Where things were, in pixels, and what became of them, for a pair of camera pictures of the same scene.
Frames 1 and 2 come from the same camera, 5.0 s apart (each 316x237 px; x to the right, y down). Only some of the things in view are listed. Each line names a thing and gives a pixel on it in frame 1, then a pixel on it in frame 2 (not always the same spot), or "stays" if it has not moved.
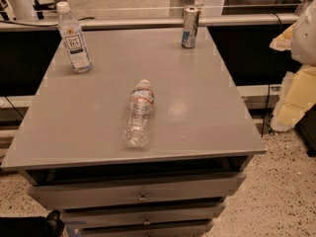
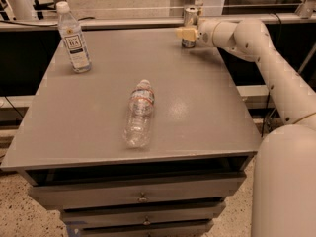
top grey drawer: (187, 189) stays
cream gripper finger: (297, 95) → (203, 37)
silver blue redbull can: (191, 22) stays
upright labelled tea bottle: (74, 39) stays
